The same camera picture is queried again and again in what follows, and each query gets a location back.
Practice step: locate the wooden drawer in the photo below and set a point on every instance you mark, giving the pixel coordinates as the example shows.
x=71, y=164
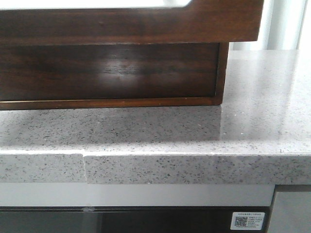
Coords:
x=201, y=21
x=121, y=70

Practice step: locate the black glass built-in appliance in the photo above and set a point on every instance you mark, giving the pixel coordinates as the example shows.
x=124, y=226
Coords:
x=121, y=219

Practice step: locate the grey cabinet door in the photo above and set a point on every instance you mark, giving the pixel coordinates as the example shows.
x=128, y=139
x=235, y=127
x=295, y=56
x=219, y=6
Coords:
x=291, y=209

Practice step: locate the white QR code sticker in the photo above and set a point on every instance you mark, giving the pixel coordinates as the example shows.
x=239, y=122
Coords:
x=246, y=221

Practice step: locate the grey curtain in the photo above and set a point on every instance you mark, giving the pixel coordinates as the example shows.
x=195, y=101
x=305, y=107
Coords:
x=283, y=26

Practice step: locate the dark wooden drawer cabinet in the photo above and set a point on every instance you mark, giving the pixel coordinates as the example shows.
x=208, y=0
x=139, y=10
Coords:
x=222, y=72

